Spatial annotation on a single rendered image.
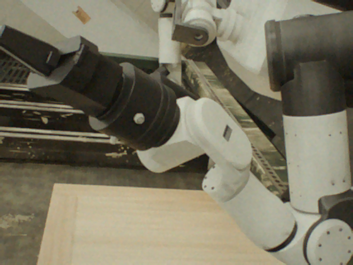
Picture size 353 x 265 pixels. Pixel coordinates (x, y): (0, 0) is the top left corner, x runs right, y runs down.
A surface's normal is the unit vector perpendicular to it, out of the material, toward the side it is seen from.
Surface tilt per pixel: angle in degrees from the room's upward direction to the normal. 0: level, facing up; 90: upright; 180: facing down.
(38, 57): 100
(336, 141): 90
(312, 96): 65
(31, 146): 90
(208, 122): 94
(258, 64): 46
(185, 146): 106
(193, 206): 56
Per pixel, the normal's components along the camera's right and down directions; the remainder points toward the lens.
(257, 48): -0.61, 0.07
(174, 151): -0.04, 0.85
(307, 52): -0.18, 0.26
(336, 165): 0.37, 0.11
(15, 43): 0.62, 0.01
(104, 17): 0.11, 0.41
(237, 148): 0.69, -0.36
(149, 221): 0.14, -0.92
